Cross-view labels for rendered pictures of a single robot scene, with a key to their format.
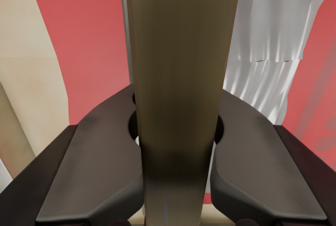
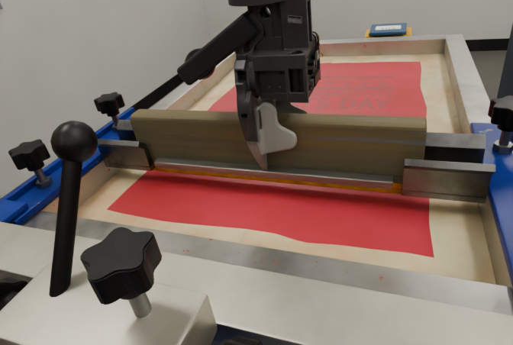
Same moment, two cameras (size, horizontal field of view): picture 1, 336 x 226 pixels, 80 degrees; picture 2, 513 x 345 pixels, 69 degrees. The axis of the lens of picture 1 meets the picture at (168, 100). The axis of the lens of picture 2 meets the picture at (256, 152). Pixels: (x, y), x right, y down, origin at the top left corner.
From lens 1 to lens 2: 0.46 m
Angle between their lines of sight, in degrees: 75
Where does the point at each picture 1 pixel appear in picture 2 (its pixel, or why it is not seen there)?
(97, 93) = (279, 217)
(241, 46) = not seen: hidden behind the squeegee
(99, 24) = (237, 206)
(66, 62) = (251, 225)
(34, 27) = (224, 232)
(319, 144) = not seen: hidden behind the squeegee
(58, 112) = (286, 243)
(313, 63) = not seen: hidden behind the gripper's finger
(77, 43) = (243, 217)
